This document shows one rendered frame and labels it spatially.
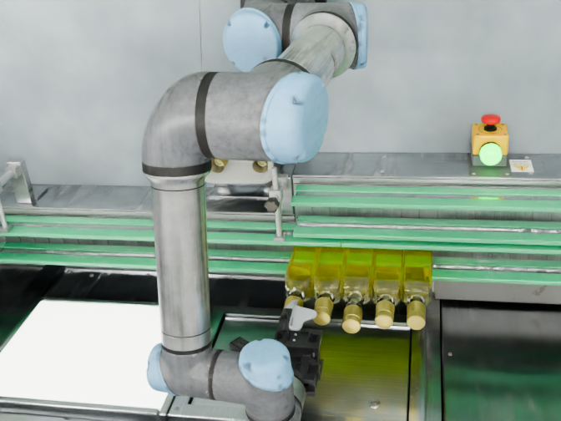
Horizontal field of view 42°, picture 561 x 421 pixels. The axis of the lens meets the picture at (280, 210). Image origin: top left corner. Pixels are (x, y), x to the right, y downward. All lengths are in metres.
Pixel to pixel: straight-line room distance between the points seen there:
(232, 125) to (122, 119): 0.86
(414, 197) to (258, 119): 0.65
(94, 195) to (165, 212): 0.81
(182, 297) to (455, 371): 0.67
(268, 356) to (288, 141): 0.32
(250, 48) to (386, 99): 0.39
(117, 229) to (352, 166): 0.54
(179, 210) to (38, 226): 0.80
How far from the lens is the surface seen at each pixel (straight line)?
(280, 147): 0.91
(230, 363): 1.08
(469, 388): 1.48
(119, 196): 1.77
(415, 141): 1.63
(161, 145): 0.97
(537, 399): 1.48
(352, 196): 1.48
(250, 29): 1.32
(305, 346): 1.25
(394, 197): 1.48
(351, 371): 1.45
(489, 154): 1.53
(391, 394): 1.40
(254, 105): 0.91
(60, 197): 1.83
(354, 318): 1.34
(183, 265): 1.02
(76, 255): 1.76
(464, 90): 1.59
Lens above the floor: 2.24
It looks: 59 degrees down
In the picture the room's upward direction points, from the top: 160 degrees counter-clockwise
